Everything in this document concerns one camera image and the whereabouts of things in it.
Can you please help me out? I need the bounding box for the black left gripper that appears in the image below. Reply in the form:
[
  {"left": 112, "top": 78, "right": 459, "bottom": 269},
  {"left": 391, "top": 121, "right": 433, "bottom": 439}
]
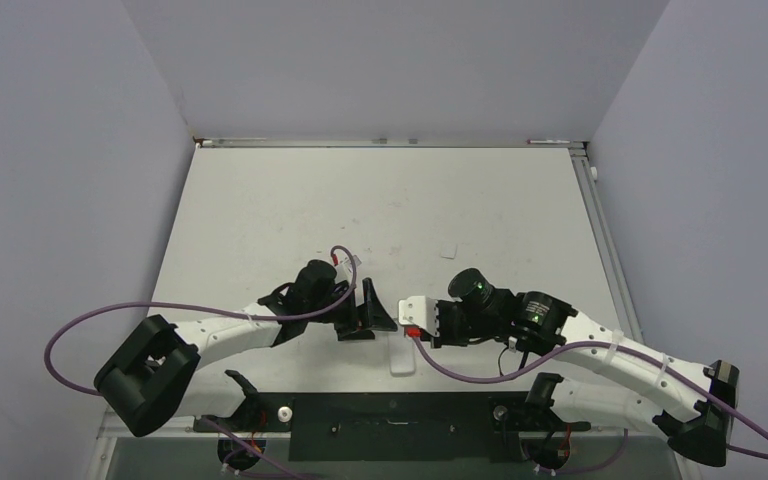
[{"left": 306, "top": 278, "right": 396, "bottom": 340}]

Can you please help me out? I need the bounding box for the white air conditioner remote control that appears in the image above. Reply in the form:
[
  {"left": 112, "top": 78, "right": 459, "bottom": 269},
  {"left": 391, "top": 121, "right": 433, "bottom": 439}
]
[{"left": 387, "top": 332, "right": 417, "bottom": 378}]

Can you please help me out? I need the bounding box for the white battery compartment cover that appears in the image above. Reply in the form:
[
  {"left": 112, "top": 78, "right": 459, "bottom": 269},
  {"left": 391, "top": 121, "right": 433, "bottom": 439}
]
[{"left": 439, "top": 243, "right": 458, "bottom": 260}]

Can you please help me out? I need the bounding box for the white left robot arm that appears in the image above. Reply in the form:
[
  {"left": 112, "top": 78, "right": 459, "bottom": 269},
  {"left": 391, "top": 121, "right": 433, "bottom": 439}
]
[{"left": 93, "top": 260, "right": 397, "bottom": 437}]

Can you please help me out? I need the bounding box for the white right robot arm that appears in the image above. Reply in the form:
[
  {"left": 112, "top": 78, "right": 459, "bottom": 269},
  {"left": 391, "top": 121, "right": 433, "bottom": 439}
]
[{"left": 399, "top": 268, "right": 740, "bottom": 467}]

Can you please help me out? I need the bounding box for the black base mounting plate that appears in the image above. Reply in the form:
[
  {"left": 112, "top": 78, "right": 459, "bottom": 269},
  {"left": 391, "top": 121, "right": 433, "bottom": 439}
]
[{"left": 214, "top": 391, "right": 591, "bottom": 462}]

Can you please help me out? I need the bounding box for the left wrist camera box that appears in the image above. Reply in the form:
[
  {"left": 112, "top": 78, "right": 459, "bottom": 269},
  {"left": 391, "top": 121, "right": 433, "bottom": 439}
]
[{"left": 340, "top": 254, "right": 362, "bottom": 276}]

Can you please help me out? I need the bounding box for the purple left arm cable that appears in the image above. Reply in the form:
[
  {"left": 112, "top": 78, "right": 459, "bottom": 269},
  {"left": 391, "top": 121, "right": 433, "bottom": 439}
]
[{"left": 44, "top": 245, "right": 359, "bottom": 397}]

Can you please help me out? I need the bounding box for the aluminium frame rail right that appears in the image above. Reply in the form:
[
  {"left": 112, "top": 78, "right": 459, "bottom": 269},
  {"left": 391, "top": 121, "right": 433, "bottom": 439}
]
[{"left": 569, "top": 143, "right": 645, "bottom": 344}]

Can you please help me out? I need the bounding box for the aluminium frame rail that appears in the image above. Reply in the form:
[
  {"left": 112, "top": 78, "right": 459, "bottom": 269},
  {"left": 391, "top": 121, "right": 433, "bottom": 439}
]
[
  {"left": 194, "top": 137, "right": 586, "bottom": 150},
  {"left": 569, "top": 143, "right": 645, "bottom": 344}
]

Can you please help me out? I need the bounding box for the aluminium frame rail back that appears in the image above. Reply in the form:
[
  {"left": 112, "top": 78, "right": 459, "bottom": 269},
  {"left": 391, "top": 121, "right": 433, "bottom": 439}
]
[{"left": 194, "top": 137, "right": 586, "bottom": 150}]

